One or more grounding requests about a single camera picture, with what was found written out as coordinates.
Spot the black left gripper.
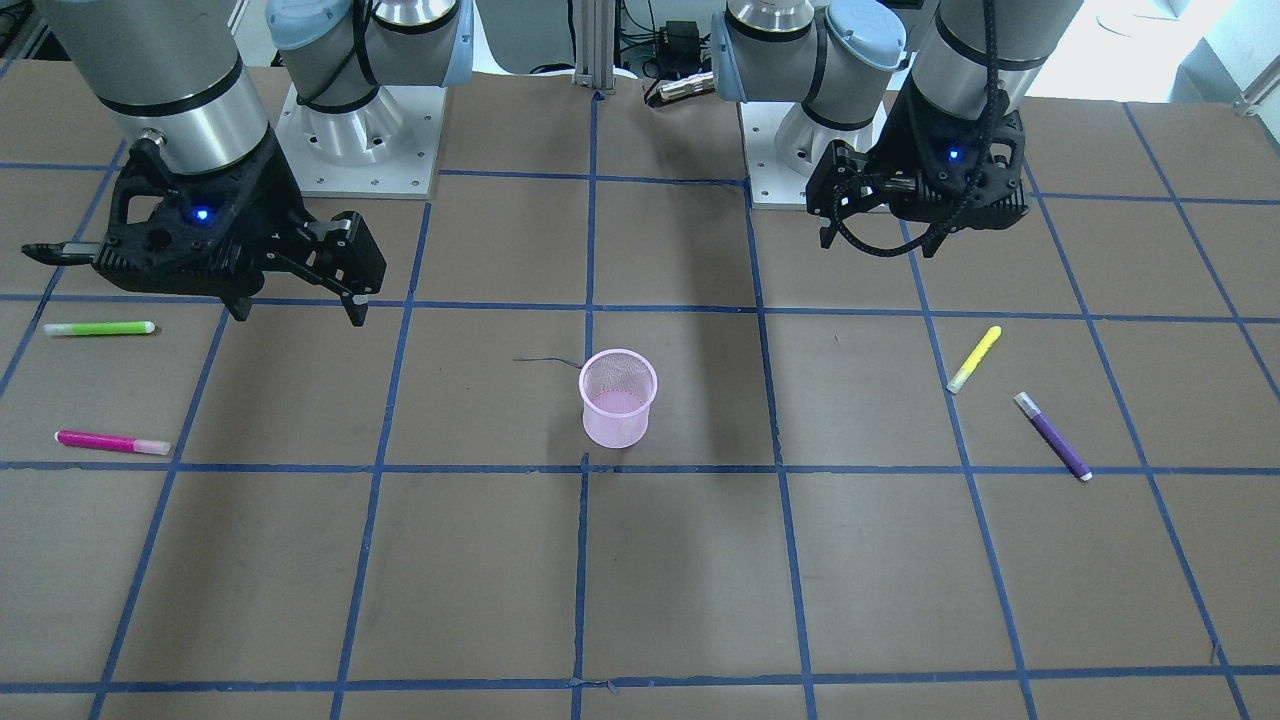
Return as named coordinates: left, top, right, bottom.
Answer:
left=806, top=79, right=1029, bottom=249

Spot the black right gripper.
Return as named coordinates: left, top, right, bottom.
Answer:
left=22, top=129, right=387, bottom=327

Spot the purple pen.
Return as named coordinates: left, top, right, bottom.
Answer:
left=1012, top=392, right=1093, bottom=483

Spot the pink pen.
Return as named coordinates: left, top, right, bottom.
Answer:
left=54, top=429, right=172, bottom=456

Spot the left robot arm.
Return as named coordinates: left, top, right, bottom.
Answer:
left=710, top=1, right=1082, bottom=258

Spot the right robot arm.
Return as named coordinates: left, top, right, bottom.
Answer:
left=22, top=1, right=476, bottom=327

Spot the pink mesh cup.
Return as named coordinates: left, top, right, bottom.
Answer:
left=579, top=348, right=658, bottom=448

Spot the black power adapter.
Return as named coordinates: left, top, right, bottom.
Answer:
left=655, top=20, right=701, bottom=65

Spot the yellow pen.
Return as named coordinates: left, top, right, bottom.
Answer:
left=946, top=325, right=1004, bottom=395

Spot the green pen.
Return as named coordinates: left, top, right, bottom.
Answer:
left=42, top=322, right=157, bottom=337

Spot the black braided cable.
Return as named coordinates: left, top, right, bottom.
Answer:
left=829, top=0, right=1012, bottom=259

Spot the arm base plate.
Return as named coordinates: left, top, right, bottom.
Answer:
left=275, top=86, right=448, bottom=201
left=739, top=101, right=887, bottom=211

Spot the aluminium frame post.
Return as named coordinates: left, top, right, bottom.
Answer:
left=570, top=0, right=618, bottom=95

